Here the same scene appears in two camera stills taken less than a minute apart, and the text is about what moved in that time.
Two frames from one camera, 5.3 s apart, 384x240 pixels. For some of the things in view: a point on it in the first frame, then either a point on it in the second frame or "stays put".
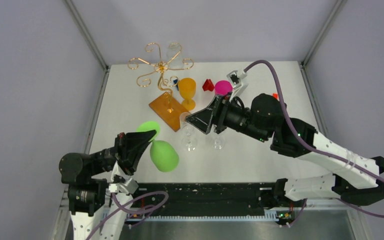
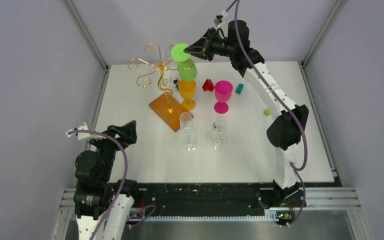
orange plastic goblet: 187,89 stays put
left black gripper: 129,147 to 127,132
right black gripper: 203,119 to 201,48
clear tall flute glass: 189,143 stays put
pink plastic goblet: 222,87 stays put
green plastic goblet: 164,156 to 187,70
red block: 208,85 stays put
